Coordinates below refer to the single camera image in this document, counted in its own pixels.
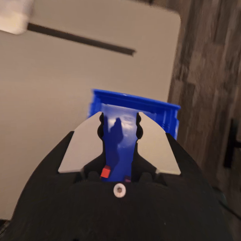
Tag white monitor base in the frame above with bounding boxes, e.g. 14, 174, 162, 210
0, 0, 35, 35

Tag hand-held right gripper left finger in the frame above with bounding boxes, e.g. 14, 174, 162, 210
58, 111, 106, 173

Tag blue plastic bin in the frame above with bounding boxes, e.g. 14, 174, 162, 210
87, 89, 181, 183

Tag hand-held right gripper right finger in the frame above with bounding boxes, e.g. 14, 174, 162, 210
133, 111, 182, 175

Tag red wooden cube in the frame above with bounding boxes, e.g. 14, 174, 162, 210
100, 165, 112, 178

